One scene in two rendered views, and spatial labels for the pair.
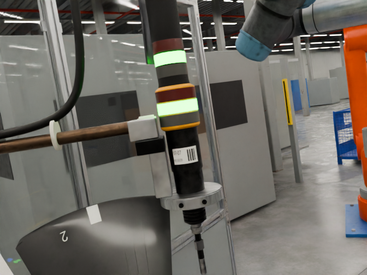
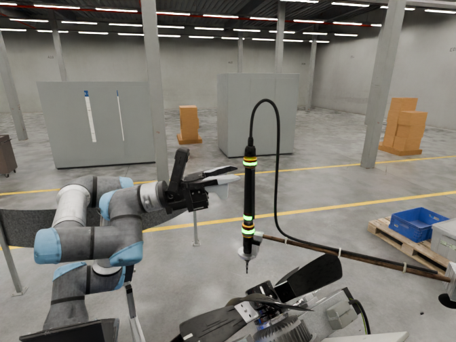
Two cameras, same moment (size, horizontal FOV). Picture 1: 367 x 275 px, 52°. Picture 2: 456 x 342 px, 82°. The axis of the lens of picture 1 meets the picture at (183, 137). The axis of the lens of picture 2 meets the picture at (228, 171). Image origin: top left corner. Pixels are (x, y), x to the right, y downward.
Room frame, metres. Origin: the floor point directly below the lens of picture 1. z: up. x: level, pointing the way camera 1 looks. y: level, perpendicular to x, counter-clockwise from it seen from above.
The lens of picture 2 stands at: (1.17, 0.26, 2.05)
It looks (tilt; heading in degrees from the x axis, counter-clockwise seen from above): 19 degrees down; 204
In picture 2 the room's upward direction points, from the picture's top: straight up
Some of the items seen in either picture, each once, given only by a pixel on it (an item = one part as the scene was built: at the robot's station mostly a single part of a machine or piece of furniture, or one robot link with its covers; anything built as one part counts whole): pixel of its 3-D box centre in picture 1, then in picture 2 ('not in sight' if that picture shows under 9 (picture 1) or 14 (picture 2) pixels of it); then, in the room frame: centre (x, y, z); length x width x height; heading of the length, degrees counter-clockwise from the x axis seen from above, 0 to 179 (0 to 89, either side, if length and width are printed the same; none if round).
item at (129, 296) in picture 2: not in sight; (130, 301); (0.40, -0.64, 0.96); 0.03 x 0.03 x 0.20; 55
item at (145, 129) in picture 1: (176, 159); (250, 243); (0.41, 0.01, 1.50); 0.09 x 0.07 x 0.10; 90
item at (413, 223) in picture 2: not in sight; (419, 223); (-2.66, 1.34, 0.25); 0.60 x 0.41 x 0.22; 135
